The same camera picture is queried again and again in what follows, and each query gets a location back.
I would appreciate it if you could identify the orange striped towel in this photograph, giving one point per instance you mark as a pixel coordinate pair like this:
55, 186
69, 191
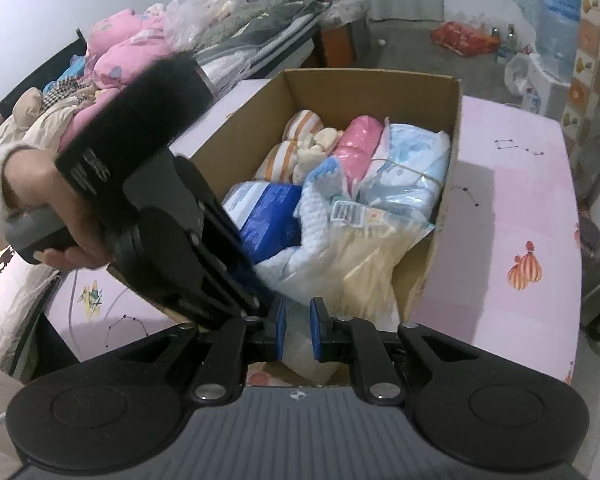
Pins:
275, 160

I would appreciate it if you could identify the person's left hand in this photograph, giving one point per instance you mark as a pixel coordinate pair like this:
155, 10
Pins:
80, 220

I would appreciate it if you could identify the glass bottle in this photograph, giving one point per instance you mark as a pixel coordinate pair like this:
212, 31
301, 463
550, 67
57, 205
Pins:
495, 36
511, 35

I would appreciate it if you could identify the pink quilt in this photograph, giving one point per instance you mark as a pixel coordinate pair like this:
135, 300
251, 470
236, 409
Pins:
120, 55

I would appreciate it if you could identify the pink plastic packet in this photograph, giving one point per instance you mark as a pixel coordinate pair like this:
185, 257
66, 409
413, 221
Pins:
360, 145

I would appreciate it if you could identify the white water dispenser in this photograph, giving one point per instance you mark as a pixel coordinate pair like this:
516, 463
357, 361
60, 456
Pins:
550, 95

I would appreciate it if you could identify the blue white wet wipes pack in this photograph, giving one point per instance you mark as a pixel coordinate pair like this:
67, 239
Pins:
270, 220

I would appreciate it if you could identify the white plastic bag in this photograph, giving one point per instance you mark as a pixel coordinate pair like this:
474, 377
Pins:
517, 72

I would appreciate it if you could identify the blue water jug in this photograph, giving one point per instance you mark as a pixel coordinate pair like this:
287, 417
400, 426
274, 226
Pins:
557, 20

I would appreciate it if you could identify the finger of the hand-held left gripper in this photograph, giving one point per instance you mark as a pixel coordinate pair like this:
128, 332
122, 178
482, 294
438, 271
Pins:
230, 270

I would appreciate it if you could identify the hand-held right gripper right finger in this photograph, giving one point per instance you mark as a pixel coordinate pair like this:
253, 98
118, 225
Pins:
317, 330

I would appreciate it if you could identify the cream cotton gloves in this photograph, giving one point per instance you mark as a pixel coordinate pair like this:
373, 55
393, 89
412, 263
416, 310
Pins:
320, 145

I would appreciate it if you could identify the brown wooden bed frame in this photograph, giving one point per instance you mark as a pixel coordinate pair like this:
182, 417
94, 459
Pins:
340, 42

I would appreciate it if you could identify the grey quilt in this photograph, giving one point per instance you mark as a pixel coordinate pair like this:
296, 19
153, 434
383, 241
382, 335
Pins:
260, 25

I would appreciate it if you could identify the flower patterned folded cloth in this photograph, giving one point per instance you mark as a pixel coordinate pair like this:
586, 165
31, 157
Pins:
590, 85

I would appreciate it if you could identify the white blue knitted cloth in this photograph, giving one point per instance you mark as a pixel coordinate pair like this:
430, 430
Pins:
315, 210

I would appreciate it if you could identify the zip bag of beige pads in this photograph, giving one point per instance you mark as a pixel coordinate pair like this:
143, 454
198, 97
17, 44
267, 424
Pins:
370, 255

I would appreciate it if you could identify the light blue face mask pack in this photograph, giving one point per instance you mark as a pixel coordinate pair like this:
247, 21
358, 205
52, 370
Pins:
410, 160

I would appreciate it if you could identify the plaid cloth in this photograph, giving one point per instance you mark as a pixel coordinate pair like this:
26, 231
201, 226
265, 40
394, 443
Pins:
65, 87

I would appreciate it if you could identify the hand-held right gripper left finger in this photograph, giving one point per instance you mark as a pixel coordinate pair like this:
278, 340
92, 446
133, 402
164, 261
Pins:
280, 327

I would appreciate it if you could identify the cardboard box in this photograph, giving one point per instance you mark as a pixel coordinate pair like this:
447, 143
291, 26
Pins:
370, 95

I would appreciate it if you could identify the beige plush cloth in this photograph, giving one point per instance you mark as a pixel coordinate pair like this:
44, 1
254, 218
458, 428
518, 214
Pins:
30, 110

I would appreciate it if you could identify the clear plastic bag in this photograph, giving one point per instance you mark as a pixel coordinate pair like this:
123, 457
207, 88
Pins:
190, 20

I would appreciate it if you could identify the orange plastic bag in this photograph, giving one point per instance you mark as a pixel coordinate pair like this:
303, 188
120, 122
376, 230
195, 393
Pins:
462, 37

